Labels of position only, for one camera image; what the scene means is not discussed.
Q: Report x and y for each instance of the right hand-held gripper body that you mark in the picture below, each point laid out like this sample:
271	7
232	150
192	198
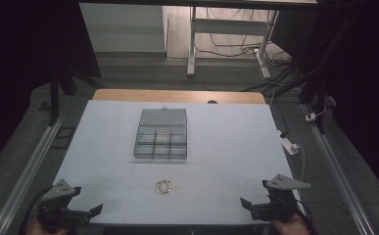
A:
276	204

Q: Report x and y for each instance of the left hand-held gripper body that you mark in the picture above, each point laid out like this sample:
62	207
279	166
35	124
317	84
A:
55	210

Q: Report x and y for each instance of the person's left hand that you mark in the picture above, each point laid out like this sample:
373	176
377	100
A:
41	231

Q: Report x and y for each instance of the person's right hand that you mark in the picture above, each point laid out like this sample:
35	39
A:
290	226

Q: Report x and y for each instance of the white table mat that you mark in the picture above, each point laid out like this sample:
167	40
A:
226	147

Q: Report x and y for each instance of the white power strip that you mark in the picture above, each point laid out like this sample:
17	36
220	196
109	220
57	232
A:
288	143

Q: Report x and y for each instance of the small white plug adapter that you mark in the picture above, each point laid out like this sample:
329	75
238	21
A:
310	117

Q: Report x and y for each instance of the clear plastic compartment box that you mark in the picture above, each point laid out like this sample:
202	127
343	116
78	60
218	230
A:
161	137

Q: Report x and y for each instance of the black metal stand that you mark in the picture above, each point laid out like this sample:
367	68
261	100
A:
59	88
317	88

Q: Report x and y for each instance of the wooden table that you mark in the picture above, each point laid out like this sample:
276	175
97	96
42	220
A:
177	96

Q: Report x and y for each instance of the white cabinet panel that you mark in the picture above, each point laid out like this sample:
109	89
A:
121	27

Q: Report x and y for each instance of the aluminium rail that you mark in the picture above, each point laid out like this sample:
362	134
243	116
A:
27	173
337	176

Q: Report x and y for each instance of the black rectangular floor frame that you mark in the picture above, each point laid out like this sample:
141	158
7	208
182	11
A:
63	137

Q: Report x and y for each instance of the white metal desk frame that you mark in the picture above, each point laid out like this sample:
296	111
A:
229	26

